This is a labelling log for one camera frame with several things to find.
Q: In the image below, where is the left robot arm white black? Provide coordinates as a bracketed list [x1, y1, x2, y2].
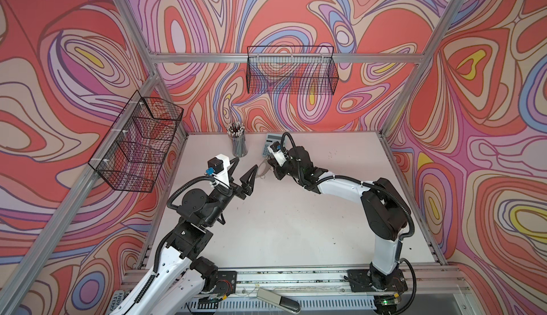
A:
[111, 154, 259, 314]

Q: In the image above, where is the printed booklet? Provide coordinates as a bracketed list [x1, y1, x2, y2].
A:
[105, 290, 129, 315]

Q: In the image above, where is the black wire basket wall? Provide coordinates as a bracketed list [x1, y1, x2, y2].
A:
[88, 91, 184, 192]
[246, 44, 339, 95]

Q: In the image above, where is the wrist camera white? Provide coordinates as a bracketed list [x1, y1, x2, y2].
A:
[268, 141, 287, 167]
[206, 154, 231, 189]

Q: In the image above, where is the black wire basket back wall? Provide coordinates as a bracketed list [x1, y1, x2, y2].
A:
[246, 44, 339, 95]

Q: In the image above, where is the teal calculator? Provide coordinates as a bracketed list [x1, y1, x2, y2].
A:
[262, 133, 282, 157]

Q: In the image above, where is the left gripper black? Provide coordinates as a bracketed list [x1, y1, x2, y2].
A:
[201, 158, 256, 230]

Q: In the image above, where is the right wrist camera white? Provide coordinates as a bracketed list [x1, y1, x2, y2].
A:
[268, 141, 287, 167]

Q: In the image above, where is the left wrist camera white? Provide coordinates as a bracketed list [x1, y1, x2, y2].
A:
[206, 154, 231, 189]

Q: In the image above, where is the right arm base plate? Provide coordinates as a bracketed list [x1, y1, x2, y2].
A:
[344, 269, 408, 294]

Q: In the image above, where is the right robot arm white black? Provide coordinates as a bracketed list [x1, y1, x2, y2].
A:
[268, 132, 415, 291]

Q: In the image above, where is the pencil cup with pencils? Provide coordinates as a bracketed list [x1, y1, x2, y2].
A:
[226, 122, 247, 158]

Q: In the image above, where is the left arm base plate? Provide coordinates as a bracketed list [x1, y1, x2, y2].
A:
[177, 271, 238, 296]

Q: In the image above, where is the grey foot pedal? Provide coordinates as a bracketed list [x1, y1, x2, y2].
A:
[256, 288, 301, 314]

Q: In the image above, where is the black wire basket left wall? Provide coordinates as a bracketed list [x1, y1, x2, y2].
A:
[88, 91, 184, 192]

